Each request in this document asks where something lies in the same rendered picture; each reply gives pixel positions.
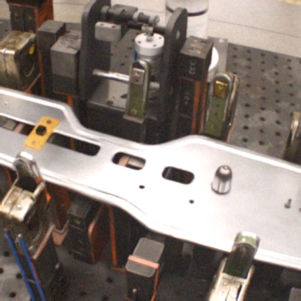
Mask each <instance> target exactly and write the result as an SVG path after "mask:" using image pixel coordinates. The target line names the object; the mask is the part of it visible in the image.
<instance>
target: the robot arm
mask: <svg viewBox="0 0 301 301"><path fill-rule="evenodd" d="M208 6H209V0H165V27H166V25H167V22H168V19H169V18H170V17H171V15H172V14H173V12H174V11H175V9H176V8H178V7H182V8H186V9H187V13H188V18H187V20H188V24H187V36H186V37H189V36H195V37H199V38H204V39H208V33H207V32H208V13H209V11H208ZM217 62H218V52H217V51H216V49H214V48H213V54H212V64H211V66H210V68H209V69H208V72H209V71H211V70H213V69H214V68H215V67H216V65H217Z"/></svg>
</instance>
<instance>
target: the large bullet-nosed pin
mask: <svg viewBox="0 0 301 301"><path fill-rule="evenodd" d="M232 176H233V175H232V169H231V168H230V167H229V166H228V165H221V166H219V168H217V169H216V171H215V173H214V178H213V182H212V189H213V190H214V191H215V192H216V193H218V194H227V193H228V192H229V190H230V187H231V183H232Z"/></svg>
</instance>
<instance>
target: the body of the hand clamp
mask: <svg viewBox="0 0 301 301"><path fill-rule="evenodd" d="M295 116H299V118H300V114H299V113H297V112H295V111H294V115H293V117H292V123H291V125H290V129H289V132H288V135H287V140H286V143H285V146H284V149H283V153H282V158H281V159H282V160H284V161H290V162H293V163H296V164H299V165H301V132H300V135H299V137H297V136H295V134H292V133H291V131H292V126H293V121H294V118H295Z"/></svg>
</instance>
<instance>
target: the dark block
mask: <svg viewBox="0 0 301 301"><path fill-rule="evenodd" d="M213 45H214V41H213V40H207V39H204V38H199V37H195V36H189V37H188V39H187V42H186V43H185V44H184V46H183V48H182V49H181V51H180V52H179V72H178V78H180V84H179V97H178V103H179V105H178V114H177V126H176V135H175V139H178V138H182V137H184V136H190V135H200V133H201V129H202V120H203V114H204V105H205V100H206V98H205V93H206V87H207V82H208V69H209V68H210V66H211V64H212V54H213ZM192 179H193V175H192V174H191V173H189V172H186V171H182V170H178V169H175V168H172V172H171V181H174V182H178V183H181V184H184V185H188V184H190V183H191V181H192Z"/></svg>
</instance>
